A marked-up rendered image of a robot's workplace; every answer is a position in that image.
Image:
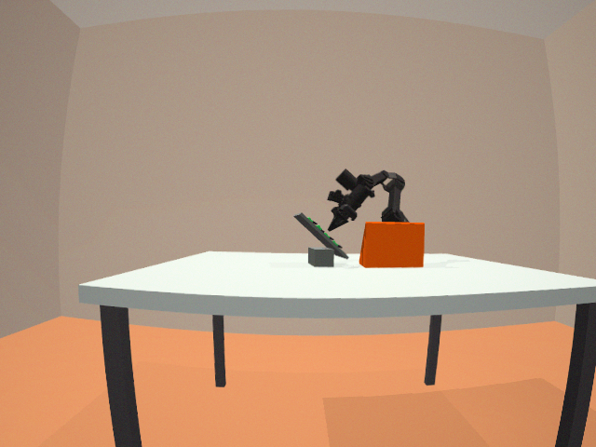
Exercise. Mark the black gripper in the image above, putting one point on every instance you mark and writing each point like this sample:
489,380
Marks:
342,213

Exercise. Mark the grey switch panel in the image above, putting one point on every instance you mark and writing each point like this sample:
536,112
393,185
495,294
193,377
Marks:
320,257

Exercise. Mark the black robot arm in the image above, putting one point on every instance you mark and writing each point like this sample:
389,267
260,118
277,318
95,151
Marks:
361,188

